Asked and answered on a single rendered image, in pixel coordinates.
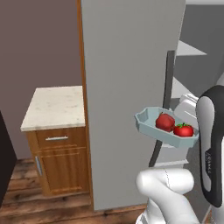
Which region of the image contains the silver drawer handle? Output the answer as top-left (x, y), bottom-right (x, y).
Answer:
top-left (45, 135), bottom-right (70, 142)

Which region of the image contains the wooden base cabinet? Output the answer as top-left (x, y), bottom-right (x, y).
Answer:
top-left (20, 85), bottom-right (91, 197)

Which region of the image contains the dark brown cabinet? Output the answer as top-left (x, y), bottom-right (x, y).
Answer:
top-left (0, 110), bottom-right (18, 207)

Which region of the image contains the red bell pepper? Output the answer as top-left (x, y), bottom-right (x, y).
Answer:
top-left (155, 112), bottom-right (176, 133)

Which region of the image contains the grey fridge door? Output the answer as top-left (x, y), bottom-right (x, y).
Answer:
top-left (80, 0), bottom-right (187, 212)

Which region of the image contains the dark grey fridge door handle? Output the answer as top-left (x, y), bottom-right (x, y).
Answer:
top-left (148, 50), bottom-right (177, 168)

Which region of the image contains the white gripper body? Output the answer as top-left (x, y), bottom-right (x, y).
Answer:
top-left (173, 99), bottom-right (200, 125)

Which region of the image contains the wooden side panel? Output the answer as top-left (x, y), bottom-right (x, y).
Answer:
top-left (76, 0), bottom-right (95, 210)

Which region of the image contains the grey fridge body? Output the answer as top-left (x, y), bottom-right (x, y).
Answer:
top-left (153, 3), bottom-right (224, 224)

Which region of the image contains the white fridge shelf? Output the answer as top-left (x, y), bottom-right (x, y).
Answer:
top-left (175, 39), bottom-right (208, 57)
top-left (171, 76), bottom-right (202, 100)

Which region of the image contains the white fridge drawer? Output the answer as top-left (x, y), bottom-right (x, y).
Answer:
top-left (153, 143), bottom-right (191, 168)

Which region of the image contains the light blue tupperware container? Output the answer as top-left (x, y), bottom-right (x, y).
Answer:
top-left (134, 106), bottom-right (200, 149)

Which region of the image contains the wooden drawer front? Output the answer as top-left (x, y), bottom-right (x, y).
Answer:
top-left (34, 127), bottom-right (88, 150)

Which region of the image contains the wooden cabinet door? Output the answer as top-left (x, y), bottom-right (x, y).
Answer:
top-left (37, 146), bottom-right (90, 195)

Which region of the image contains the silver cabinet door handle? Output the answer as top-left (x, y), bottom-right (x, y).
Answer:
top-left (34, 155), bottom-right (44, 177)

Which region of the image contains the red tomato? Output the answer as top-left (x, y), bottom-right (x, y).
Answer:
top-left (172, 122), bottom-right (194, 138)

